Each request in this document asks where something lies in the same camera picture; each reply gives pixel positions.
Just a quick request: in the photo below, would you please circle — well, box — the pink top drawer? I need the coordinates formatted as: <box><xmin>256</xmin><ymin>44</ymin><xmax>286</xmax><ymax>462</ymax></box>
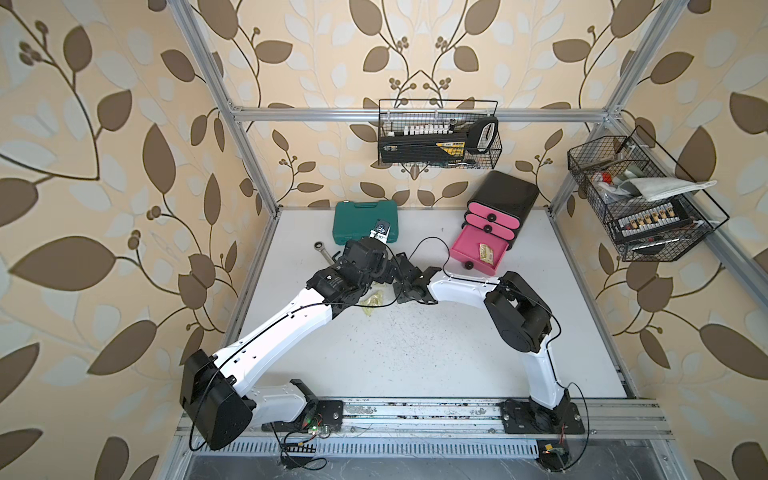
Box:
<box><xmin>465</xmin><ymin>202</ymin><xmax>522</xmax><ymax>230</ymax></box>

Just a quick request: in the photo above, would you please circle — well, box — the black tool box in basket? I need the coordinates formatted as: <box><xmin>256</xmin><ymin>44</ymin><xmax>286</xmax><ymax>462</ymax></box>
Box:
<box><xmin>378</xmin><ymin>133</ymin><xmax>477</xmax><ymax>165</ymax></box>

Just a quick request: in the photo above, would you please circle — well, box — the silver ratchet wrench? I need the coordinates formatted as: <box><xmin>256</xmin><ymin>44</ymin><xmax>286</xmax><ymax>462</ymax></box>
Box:
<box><xmin>314</xmin><ymin>241</ymin><xmax>335</xmax><ymax>265</ymax></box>

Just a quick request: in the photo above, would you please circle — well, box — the back wire basket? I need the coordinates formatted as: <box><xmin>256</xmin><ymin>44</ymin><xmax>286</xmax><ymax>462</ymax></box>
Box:
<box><xmin>377</xmin><ymin>97</ymin><xmax>502</xmax><ymax>169</ymax></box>

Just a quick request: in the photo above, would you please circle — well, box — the white paper in basket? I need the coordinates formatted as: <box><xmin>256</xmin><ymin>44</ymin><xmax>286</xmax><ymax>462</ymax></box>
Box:
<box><xmin>618</xmin><ymin>177</ymin><xmax>717</xmax><ymax>202</ymax></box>

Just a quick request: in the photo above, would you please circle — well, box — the pink bottom drawer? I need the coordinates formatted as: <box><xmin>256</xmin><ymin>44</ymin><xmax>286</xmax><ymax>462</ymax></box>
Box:
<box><xmin>450</xmin><ymin>225</ymin><xmax>509</xmax><ymax>276</ymax></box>

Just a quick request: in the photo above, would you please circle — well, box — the green plastic tool case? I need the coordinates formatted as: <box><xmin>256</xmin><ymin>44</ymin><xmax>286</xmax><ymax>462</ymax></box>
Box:
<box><xmin>332</xmin><ymin>200</ymin><xmax>399</xmax><ymax>245</ymax></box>

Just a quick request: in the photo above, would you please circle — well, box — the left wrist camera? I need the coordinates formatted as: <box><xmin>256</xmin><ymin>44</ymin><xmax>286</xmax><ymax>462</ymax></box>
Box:
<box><xmin>370</xmin><ymin>220</ymin><xmax>390</xmax><ymax>244</ymax></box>

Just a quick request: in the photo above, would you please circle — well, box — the yellow cookie packet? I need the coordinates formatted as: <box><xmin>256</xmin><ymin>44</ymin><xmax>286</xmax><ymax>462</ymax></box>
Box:
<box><xmin>360</xmin><ymin>290</ymin><xmax>384</xmax><ymax>310</ymax></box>
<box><xmin>478</xmin><ymin>243</ymin><xmax>495</xmax><ymax>265</ymax></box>

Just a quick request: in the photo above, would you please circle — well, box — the black pink drawer cabinet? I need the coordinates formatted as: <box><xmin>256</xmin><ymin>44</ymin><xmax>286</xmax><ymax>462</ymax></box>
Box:
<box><xmin>463</xmin><ymin>171</ymin><xmax>539</xmax><ymax>270</ymax></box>

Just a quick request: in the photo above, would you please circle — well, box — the wire basket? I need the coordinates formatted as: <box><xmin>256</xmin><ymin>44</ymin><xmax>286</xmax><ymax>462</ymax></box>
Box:
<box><xmin>567</xmin><ymin>126</ymin><xmax>730</xmax><ymax>263</ymax></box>
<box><xmin>377</xmin><ymin>97</ymin><xmax>502</xmax><ymax>169</ymax></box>

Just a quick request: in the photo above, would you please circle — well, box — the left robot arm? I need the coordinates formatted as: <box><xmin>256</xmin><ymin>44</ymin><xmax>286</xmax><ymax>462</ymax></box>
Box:
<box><xmin>180</xmin><ymin>237</ymin><xmax>408</xmax><ymax>450</ymax></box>

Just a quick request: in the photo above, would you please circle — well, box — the pink drawer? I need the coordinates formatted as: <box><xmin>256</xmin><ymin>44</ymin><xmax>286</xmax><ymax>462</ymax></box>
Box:
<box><xmin>450</xmin><ymin>225</ymin><xmax>509</xmax><ymax>276</ymax></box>
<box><xmin>465</xmin><ymin>202</ymin><xmax>522</xmax><ymax>230</ymax></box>
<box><xmin>462</xmin><ymin>212</ymin><xmax>516</xmax><ymax>242</ymax></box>

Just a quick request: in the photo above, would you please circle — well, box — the right wire basket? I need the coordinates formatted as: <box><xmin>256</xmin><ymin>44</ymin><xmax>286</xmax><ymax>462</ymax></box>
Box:
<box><xmin>567</xmin><ymin>126</ymin><xmax>730</xmax><ymax>263</ymax></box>

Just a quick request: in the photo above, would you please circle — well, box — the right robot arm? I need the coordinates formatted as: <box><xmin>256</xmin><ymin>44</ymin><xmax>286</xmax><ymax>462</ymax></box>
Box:
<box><xmin>393</xmin><ymin>254</ymin><xmax>590</xmax><ymax>435</ymax></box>

